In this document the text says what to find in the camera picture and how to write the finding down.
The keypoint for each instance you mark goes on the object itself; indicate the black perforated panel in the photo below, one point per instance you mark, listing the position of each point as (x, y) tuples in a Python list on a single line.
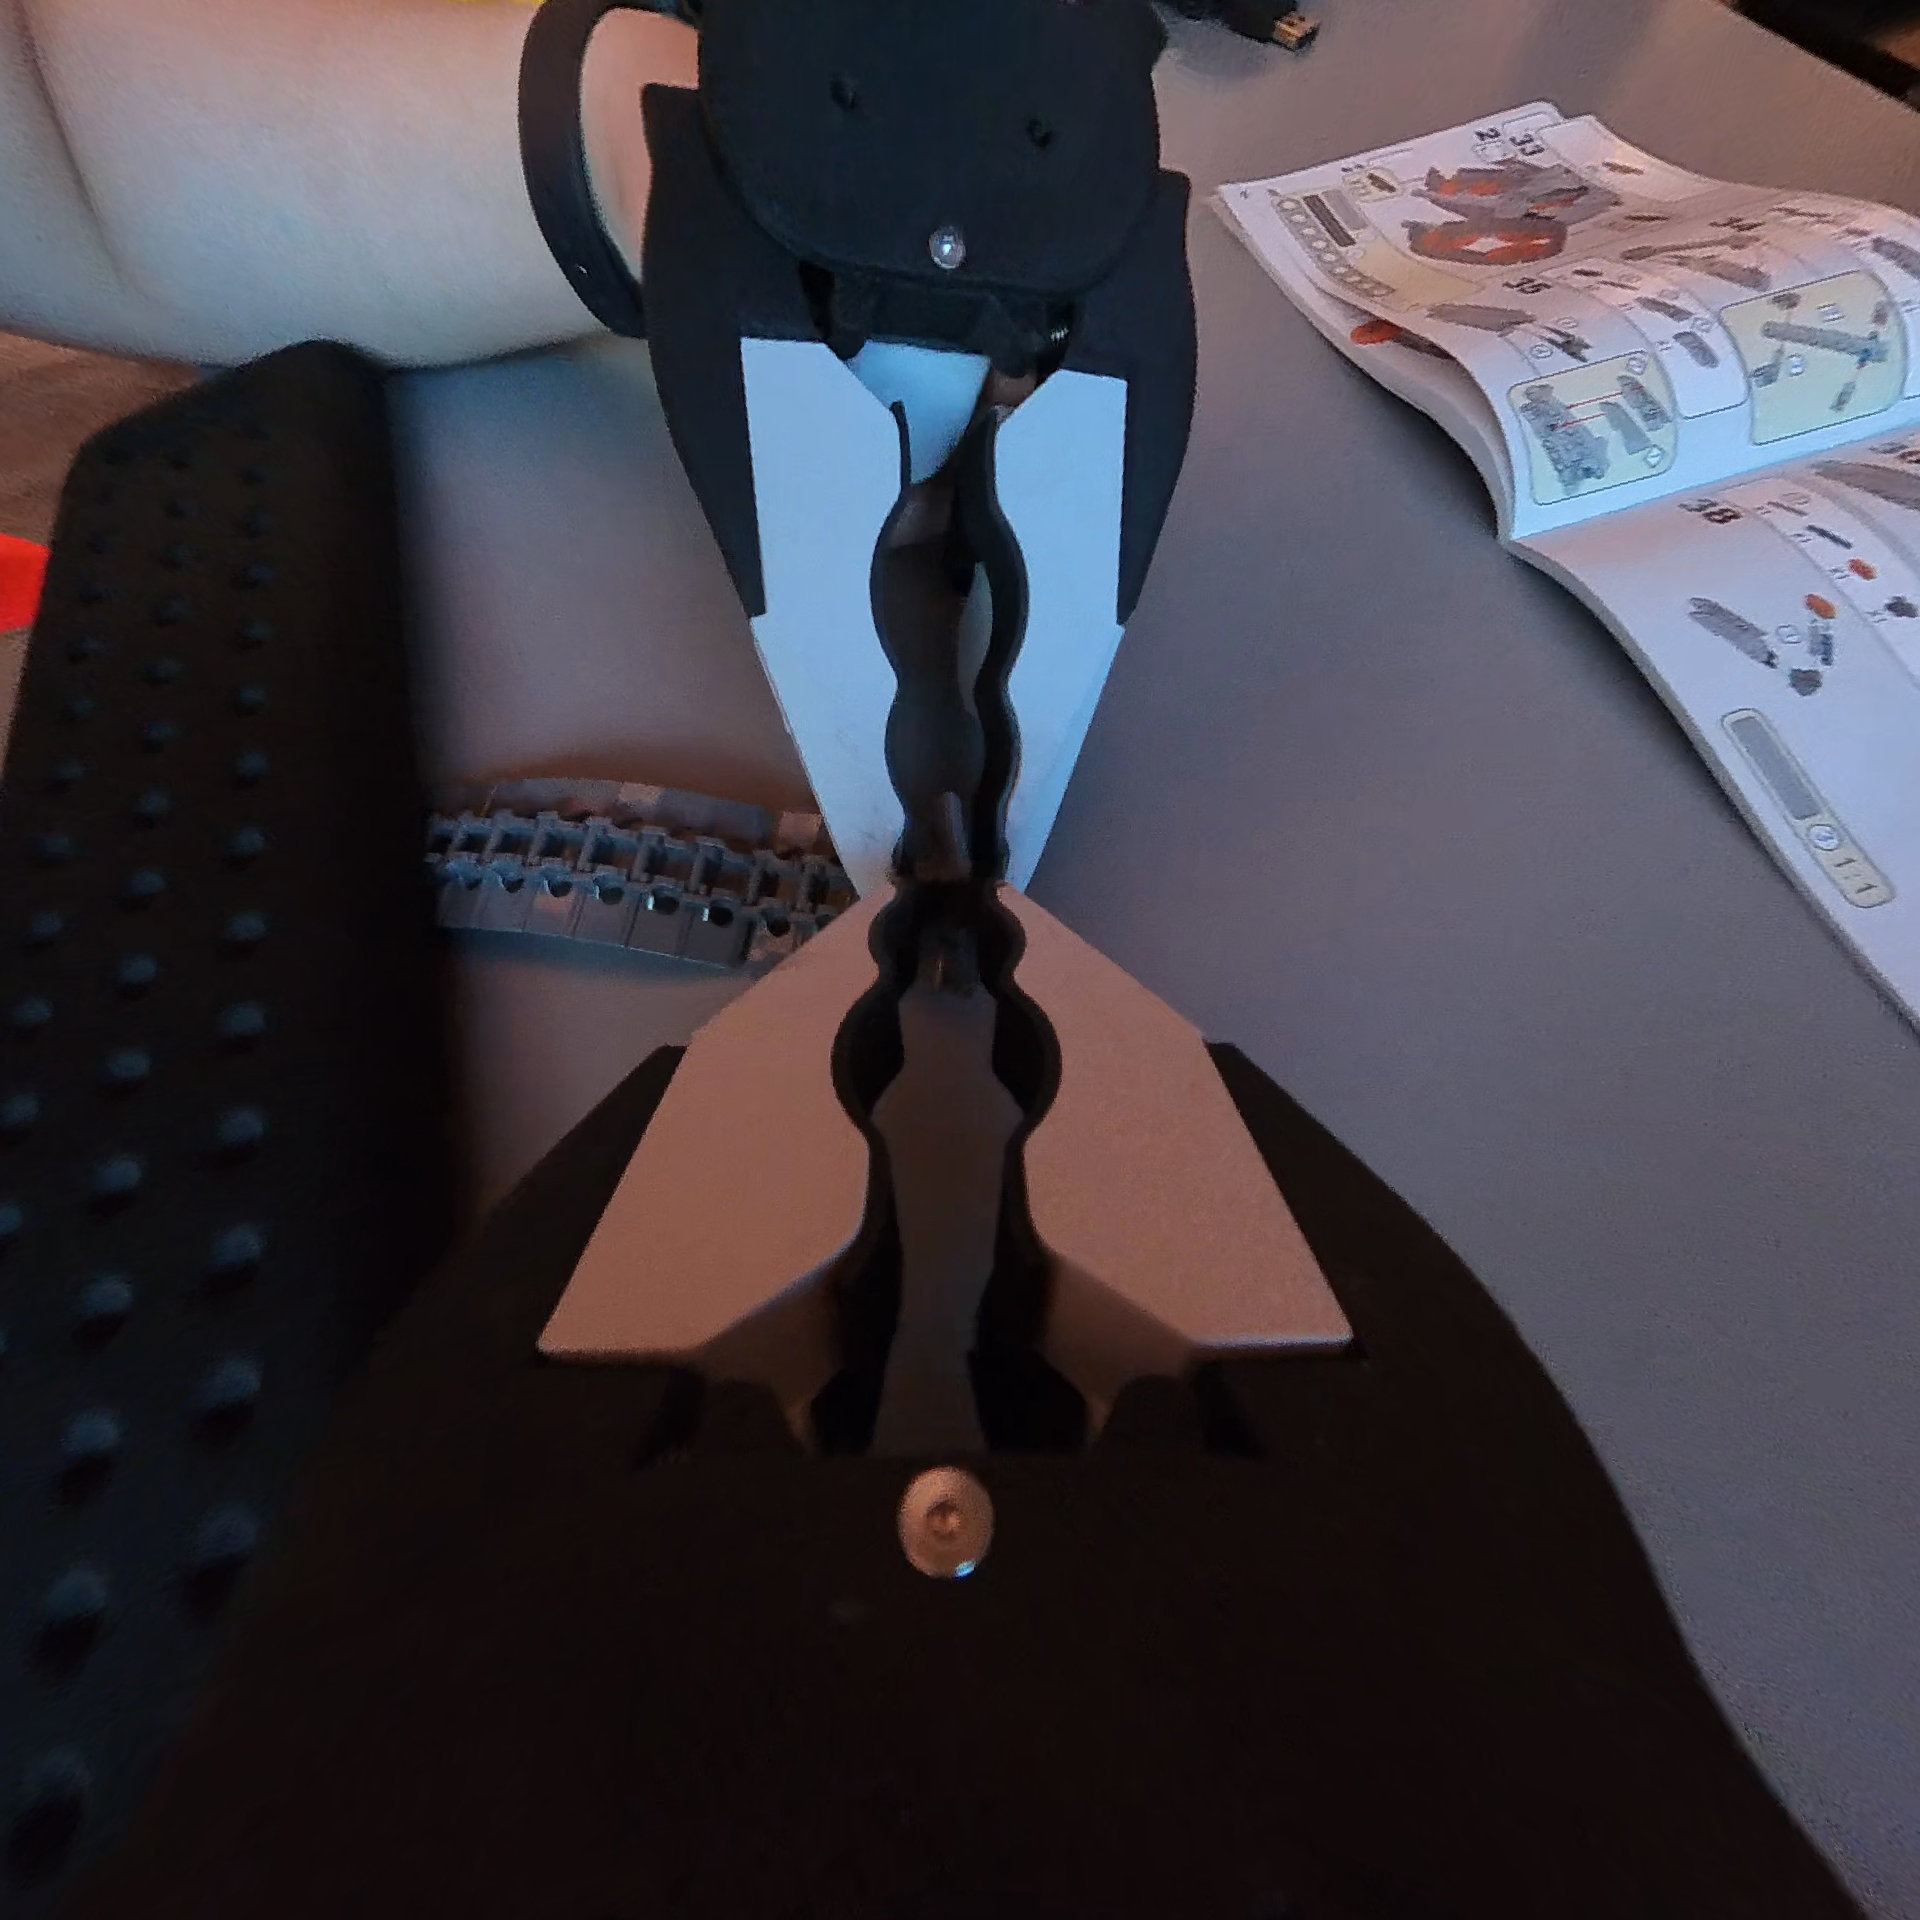
[(181, 900)]

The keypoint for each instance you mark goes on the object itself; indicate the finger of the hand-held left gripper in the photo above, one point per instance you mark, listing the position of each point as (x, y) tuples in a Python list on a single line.
[(1073, 598), (810, 569)]

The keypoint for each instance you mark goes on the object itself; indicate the orange object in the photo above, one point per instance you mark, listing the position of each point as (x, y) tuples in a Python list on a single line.
[(16, 586)]

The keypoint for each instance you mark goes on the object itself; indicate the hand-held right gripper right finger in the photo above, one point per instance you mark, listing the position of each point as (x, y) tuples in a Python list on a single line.
[(1185, 1199)]

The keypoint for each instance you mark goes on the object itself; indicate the grey desk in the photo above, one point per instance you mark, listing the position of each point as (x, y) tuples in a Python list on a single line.
[(1350, 750)]

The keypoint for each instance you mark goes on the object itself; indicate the open instruction booklet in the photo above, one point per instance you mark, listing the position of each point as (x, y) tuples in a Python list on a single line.
[(1649, 377)]

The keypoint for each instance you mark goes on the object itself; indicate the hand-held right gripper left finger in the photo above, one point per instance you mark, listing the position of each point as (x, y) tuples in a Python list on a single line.
[(721, 1199)]

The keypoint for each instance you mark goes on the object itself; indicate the black wrist band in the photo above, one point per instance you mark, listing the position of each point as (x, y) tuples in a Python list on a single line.
[(556, 193)]

